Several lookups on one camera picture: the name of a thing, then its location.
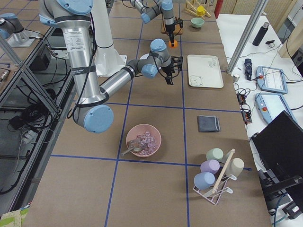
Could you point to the black laptop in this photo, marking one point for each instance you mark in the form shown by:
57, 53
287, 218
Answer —
280, 147

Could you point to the white round plate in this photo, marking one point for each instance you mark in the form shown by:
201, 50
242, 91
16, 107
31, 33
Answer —
144, 57

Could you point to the beige cup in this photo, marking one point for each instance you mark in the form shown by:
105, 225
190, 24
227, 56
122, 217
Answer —
235, 167

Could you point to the clear ice cubes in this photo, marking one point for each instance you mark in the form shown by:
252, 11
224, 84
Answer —
148, 143

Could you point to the pink bowl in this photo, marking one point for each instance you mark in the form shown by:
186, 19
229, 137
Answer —
139, 130

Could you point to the black power strip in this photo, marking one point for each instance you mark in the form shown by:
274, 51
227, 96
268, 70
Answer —
244, 108

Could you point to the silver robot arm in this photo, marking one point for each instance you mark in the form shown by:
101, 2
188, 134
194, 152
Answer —
165, 8
88, 39

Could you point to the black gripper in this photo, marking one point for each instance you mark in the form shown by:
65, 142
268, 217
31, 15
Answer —
168, 72
170, 29

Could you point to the black water bottle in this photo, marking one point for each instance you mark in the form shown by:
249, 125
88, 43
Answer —
261, 33

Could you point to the yellow cup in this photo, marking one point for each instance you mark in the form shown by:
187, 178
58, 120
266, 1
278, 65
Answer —
200, 10

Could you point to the mint green bowl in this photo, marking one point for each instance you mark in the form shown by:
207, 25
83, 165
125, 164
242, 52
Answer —
197, 22

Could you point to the light wooden rack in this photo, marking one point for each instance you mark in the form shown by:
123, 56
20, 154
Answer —
191, 6

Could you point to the white wire cup rack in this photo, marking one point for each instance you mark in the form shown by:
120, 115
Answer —
214, 192

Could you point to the blue cup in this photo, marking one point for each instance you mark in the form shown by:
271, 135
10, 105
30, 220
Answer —
204, 180

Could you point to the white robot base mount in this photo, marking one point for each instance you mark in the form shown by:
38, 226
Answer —
107, 60

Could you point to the green cup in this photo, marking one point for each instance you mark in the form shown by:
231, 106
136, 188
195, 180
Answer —
215, 153

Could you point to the cream bear serving tray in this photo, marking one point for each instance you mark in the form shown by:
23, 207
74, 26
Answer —
204, 71

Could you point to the lower teach pendant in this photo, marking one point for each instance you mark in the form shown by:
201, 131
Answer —
271, 105

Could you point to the teach pendant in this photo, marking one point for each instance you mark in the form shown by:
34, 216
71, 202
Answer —
271, 105
271, 80

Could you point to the folded dark umbrella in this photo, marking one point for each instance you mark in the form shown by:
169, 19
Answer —
248, 68

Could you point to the aluminium frame post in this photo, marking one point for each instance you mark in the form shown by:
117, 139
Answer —
259, 8

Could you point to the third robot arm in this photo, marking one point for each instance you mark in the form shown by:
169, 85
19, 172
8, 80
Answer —
12, 30

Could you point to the brown wooden cutting board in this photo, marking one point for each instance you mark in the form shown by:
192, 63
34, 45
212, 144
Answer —
177, 29

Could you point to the upper teach pendant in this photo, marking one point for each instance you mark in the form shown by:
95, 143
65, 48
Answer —
271, 80

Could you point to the orange mandarin fruit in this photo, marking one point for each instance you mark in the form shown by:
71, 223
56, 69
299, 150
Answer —
173, 47

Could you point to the folded grey cloth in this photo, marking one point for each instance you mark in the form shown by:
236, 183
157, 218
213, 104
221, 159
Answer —
208, 123

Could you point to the purple cup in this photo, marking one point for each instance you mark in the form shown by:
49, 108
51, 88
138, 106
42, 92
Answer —
210, 165

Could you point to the metal scoop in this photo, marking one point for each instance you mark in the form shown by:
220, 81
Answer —
134, 146

